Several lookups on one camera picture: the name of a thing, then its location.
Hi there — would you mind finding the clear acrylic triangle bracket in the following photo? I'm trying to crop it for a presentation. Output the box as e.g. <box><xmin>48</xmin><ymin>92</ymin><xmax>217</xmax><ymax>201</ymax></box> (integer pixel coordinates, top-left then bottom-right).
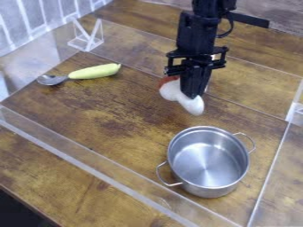
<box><xmin>68</xmin><ymin>19</ymin><xmax>104</xmax><ymax>52</ymax></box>

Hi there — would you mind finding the clear acrylic right barrier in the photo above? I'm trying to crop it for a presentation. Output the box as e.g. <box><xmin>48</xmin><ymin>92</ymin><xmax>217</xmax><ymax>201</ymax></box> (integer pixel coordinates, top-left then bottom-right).
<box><xmin>247</xmin><ymin>79</ymin><xmax>303</xmax><ymax>227</ymax></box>

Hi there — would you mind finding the white red plush mushroom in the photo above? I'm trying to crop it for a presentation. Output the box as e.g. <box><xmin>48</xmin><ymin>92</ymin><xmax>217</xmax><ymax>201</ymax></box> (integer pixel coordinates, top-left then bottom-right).
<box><xmin>159</xmin><ymin>76</ymin><xmax>204</xmax><ymax>116</ymax></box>

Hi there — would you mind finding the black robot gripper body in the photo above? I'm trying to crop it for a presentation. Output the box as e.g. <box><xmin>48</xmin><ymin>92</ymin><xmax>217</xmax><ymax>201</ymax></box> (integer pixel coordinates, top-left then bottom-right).
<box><xmin>164</xmin><ymin>0</ymin><xmax>236</xmax><ymax>76</ymax></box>

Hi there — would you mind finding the clear acrylic barrier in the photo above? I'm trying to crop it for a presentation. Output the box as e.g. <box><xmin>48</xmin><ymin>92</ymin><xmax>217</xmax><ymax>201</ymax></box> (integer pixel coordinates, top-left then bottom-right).
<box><xmin>247</xmin><ymin>79</ymin><xmax>303</xmax><ymax>227</ymax></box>
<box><xmin>0</xmin><ymin>105</ymin><xmax>241</xmax><ymax>227</ymax></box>

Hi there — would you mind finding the spoon with yellow-green handle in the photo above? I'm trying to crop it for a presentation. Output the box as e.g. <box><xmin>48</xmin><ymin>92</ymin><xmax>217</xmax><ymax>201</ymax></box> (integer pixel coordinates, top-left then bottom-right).
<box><xmin>36</xmin><ymin>63</ymin><xmax>120</xmax><ymax>86</ymax></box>

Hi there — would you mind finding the black strip at table back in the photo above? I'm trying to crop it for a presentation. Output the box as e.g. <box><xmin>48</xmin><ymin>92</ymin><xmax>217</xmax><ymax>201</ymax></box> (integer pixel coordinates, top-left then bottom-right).
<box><xmin>231</xmin><ymin>12</ymin><xmax>269</xmax><ymax>28</ymax></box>

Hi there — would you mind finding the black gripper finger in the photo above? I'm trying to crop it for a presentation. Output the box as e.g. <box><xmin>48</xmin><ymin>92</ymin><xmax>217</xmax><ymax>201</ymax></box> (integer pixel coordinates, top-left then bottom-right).
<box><xmin>180</xmin><ymin>66</ymin><xmax>212</xmax><ymax>99</ymax></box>

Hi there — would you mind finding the silver metal pot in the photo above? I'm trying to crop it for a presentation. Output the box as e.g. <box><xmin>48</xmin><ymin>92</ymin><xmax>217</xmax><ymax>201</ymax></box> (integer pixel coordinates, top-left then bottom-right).
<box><xmin>156</xmin><ymin>126</ymin><xmax>256</xmax><ymax>199</ymax></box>

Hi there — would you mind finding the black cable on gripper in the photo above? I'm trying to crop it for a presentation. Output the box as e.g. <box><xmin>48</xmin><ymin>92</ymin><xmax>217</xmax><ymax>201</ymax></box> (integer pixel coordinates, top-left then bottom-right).
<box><xmin>215</xmin><ymin>10</ymin><xmax>235</xmax><ymax>39</ymax></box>

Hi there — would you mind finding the clear acrylic front barrier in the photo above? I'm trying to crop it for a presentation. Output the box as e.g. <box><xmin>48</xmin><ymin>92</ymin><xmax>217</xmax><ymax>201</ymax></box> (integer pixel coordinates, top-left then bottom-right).
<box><xmin>0</xmin><ymin>105</ymin><xmax>241</xmax><ymax>227</ymax></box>

